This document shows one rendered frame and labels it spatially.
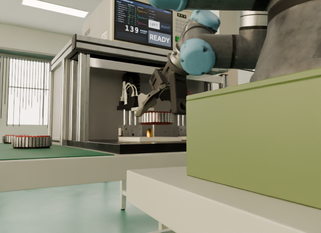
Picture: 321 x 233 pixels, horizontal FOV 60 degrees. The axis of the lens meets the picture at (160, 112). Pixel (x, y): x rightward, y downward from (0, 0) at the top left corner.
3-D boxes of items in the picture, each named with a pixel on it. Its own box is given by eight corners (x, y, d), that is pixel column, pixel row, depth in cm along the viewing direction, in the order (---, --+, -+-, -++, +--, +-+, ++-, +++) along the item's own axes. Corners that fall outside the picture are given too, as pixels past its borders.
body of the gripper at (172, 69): (167, 85, 89) (185, 55, 82) (177, 104, 84) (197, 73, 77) (146, 83, 85) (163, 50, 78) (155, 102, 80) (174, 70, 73)
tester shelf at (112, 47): (228, 71, 125) (228, 61, 125) (75, 47, 89) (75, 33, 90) (172, 86, 162) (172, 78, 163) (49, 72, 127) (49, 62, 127)
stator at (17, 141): (18, 146, 89) (18, 135, 90) (55, 146, 91) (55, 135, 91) (5, 148, 78) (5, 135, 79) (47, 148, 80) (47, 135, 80)
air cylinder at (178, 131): (194, 139, 115) (194, 125, 115) (179, 139, 111) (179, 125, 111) (186, 138, 119) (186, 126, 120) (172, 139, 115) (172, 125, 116)
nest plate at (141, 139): (181, 141, 88) (181, 136, 88) (139, 141, 80) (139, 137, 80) (157, 140, 100) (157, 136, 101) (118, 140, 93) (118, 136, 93)
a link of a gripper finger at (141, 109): (131, 105, 88) (154, 88, 85) (136, 119, 84) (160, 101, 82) (125, 101, 85) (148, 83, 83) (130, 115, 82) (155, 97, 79)
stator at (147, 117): (181, 123, 85) (181, 111, 85) (149, 123, 79) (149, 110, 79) (162, 125, 94) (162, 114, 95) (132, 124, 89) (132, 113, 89)
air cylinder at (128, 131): (142, 139, 102) (142, 124, 103) (123, 140, 98) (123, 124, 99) (135, 139, 107) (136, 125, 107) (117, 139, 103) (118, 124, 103)
